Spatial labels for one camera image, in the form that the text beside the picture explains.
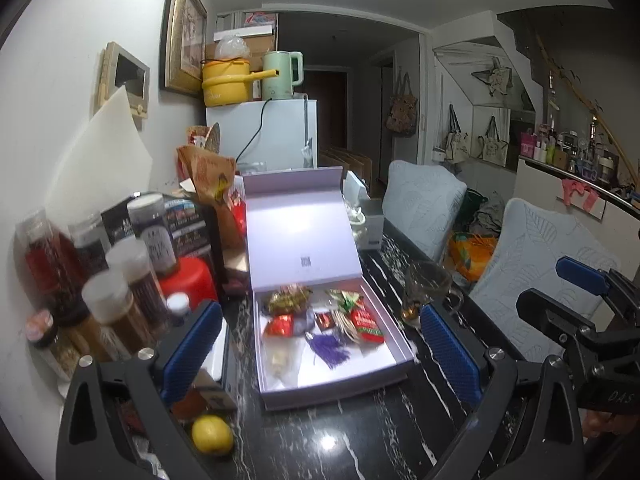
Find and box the translucent white packet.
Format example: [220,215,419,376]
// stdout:
[268,344,302,388]

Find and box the clear bag of sticks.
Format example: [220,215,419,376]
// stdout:
[332,310,366,344]

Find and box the dark printed snack bag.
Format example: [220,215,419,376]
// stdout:
[266,284,312,316]

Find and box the person's hand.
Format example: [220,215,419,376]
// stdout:
[582,411,639,439]

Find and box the small white cap bottle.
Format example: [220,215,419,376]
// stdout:
[166,292,191,327]

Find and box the yellow lemon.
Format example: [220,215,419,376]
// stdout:
[191,415,234,456]

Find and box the glass cup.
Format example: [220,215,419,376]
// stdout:
[400,260,464,326]

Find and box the near leaf pattern cushion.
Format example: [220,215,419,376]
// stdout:
[471,197,620,362]

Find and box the leaf pattern cushion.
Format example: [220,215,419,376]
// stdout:
[382,159,466,262]
[471,197,620,362]

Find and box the pink cloth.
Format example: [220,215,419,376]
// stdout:
[562,179,600,212]

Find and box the red snack packet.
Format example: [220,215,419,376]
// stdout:
[349,307,385,344]

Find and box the red plastic canister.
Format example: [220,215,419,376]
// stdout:
[160,257,218,311]

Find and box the brown spice jar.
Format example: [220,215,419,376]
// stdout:
[81,269,153,354]

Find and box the orange bag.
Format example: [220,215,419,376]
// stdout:
[448,232,498,283]

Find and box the purple tassel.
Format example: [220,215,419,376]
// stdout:
[305,333,350,370]

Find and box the lavender gift box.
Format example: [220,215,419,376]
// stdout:
[244,167,416,411]

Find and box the small dark red sachet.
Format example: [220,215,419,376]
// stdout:
[314,311,335,332]

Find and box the black printed snack bag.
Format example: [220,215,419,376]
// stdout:
[101,192,228,284]

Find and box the red liquid bottle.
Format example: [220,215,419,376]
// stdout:
[16,208,88,326]

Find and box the far leaf pattern cushion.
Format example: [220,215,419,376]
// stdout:
[382,159,466,262]

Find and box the dark spice jar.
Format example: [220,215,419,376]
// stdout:
[127,193,179,278]

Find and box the white ceramic teapot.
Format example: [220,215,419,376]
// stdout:
[345,202,366,240]

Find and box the canvas tote bag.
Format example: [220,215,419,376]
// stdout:
[478,116,509,167]

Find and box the brown paper snack bag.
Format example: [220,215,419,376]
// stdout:
[177,144,245,249]

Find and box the brown hanging bag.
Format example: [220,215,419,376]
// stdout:
[385,70,418,138]

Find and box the white mini fridge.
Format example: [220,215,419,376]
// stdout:
[206,99,318,171]

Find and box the yellow pot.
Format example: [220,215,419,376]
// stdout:
[202,58,280,107]

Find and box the green electric kettle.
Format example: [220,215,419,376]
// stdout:
[262,51,304,101]

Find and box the gold framed picture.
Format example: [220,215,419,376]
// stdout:
[160,0,208,96]

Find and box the black kettle cable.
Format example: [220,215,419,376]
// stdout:
[234,97,274,165]

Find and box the wall intercom monitor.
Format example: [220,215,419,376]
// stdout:
[96,41,150,118]

